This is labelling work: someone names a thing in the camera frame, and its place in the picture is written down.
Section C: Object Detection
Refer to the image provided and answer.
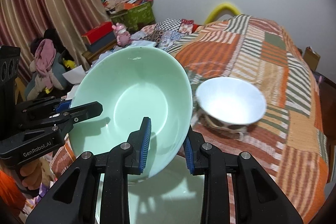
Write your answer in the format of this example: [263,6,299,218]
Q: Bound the plush toy with pink scarf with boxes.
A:
[25,28,76,100]

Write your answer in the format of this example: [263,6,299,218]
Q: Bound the open notebook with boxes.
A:
[63,65,86,85]

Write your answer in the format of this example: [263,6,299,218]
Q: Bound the green patterned box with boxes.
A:
[109,2,155,32]

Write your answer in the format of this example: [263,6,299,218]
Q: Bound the dark blue flat box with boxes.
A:
[85,32,116,53]

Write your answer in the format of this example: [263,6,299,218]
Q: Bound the pink toy figurine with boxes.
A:
[112,23,131,48]

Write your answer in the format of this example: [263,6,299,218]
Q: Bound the checkered patchwork quilt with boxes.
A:
[131,19,199,55]

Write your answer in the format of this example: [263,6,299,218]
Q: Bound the mint green bowl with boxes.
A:
[69,47,193,182]

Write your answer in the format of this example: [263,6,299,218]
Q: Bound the striped brown curtain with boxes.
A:
[1,0,109,82]

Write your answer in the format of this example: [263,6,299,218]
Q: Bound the mint green plate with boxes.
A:
[94,155,206,224]

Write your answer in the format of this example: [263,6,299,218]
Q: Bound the white bowl black dots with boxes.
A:
[195,77,266,134]

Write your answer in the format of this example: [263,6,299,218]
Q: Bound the striped patchwork bedspread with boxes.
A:
[51,15,329,223]

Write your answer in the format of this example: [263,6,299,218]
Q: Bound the red flat box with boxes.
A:
[81,21,113,45]

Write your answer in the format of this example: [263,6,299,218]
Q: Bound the left hand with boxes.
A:
[20,159,43,190]

